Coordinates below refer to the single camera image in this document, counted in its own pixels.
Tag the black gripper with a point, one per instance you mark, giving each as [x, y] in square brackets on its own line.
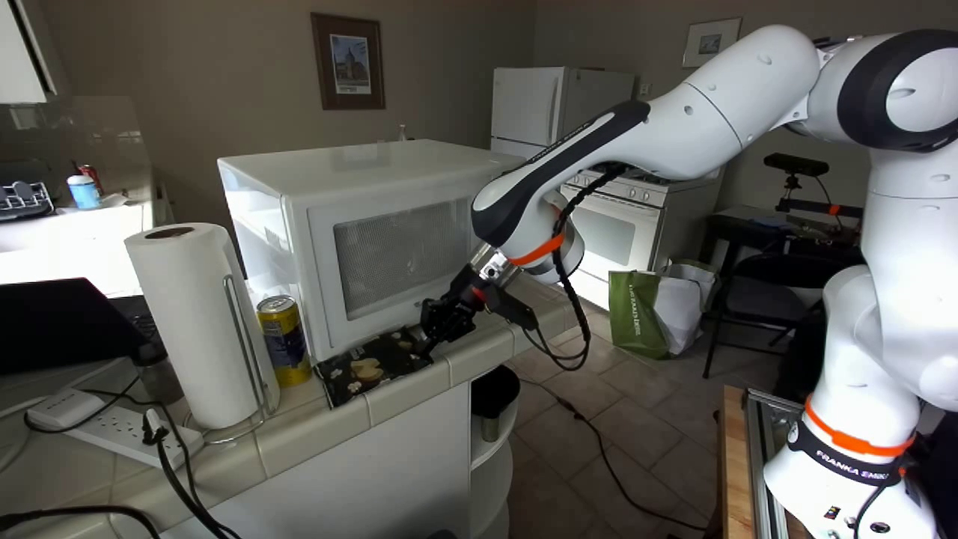
[469, 291]

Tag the black snack packet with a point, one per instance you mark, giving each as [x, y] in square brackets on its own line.
[374, 369]

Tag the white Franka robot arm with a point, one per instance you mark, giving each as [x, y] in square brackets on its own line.
[719, 110]

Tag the white microwave oven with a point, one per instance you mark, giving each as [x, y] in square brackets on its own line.
[332, 169]

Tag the white corner shelf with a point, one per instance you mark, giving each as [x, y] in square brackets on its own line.
[492, 470]

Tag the yellow drink can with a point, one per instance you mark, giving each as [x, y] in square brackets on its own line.
[287, 345]

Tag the green shopping bag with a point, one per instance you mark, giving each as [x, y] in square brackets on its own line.
[634, 317]

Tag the white kitchen stove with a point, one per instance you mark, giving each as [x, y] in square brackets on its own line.
[624, 240]

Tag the white refrigerator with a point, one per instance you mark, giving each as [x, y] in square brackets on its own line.
[526, 100]

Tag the white plastic bag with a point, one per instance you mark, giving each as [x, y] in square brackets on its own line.
[686, 321]

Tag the white paper towel roll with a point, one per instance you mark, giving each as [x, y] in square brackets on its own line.
[189, 318]

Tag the wooden table board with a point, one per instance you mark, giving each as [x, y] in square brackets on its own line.
[736, 470]

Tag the black folding table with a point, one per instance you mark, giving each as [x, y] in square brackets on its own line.
[767, 264]

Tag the white power strip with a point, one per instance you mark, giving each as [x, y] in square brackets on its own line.
[109, 428]

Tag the black laptop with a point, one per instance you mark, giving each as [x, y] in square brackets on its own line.
[61, 326]

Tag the small light framed picture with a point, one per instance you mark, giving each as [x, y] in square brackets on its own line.
[712, 43]

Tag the white power adapter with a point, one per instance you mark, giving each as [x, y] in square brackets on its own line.
[61, 408]

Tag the black dish rack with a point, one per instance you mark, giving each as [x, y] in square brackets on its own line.
[22, 199]

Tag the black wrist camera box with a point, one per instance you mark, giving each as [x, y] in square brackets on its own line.
[514, 306]

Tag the dark framed wall picture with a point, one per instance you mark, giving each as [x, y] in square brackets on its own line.
[348, 62]

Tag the black camera on stand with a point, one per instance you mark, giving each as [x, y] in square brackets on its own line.
[794, 166]

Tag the white wall cabinet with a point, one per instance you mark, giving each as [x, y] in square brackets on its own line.
[19, 49]

